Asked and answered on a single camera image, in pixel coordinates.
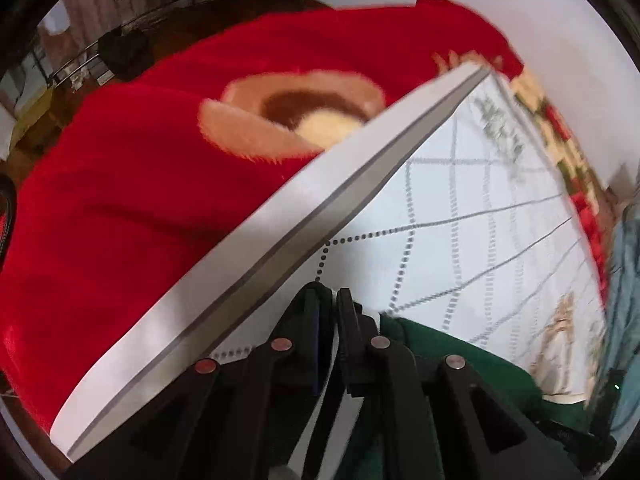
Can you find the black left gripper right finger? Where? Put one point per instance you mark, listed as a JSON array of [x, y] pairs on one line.
[[344, 414]]

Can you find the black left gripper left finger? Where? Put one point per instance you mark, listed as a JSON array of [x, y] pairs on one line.
[[228, 421]]

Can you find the green and white varsity jacket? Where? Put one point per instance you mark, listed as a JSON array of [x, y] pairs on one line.
[[440, 421]]

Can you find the blue denim garment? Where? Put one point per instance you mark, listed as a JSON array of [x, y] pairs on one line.
[[621, 348]]

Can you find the white grid-pattern bed sheet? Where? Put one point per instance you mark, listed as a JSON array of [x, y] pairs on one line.
[[444, 210]]

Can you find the red plush blanket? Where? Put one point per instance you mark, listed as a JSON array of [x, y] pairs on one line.
[[152, 174]]

